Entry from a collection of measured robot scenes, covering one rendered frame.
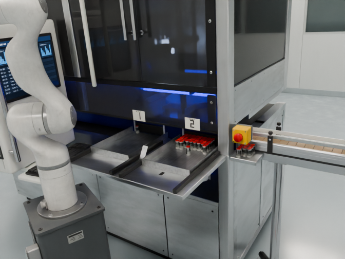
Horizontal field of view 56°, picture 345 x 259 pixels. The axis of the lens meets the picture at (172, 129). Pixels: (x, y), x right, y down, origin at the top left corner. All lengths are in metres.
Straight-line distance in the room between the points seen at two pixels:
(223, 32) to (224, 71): 0.16
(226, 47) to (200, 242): 1.10
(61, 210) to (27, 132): 0.33
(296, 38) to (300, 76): 0.66
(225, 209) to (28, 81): 1.13
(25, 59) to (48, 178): 0.43
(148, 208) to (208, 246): 0.43
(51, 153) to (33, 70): 0.30
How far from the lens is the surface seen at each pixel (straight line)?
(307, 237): 2.56
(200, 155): 1.58
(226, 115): 1.50
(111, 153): 1.64
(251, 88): 1.74
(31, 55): 1.09
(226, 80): 1.46
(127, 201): 2.16
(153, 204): 2.01
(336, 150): 1.59
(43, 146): 1.24
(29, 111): 1.20
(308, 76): 6.13
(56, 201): 1.31
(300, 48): 6.08
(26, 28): 1.04
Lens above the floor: 1.56
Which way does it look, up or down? 20 degrees down
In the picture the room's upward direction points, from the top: 4 degrees counter-clockwise
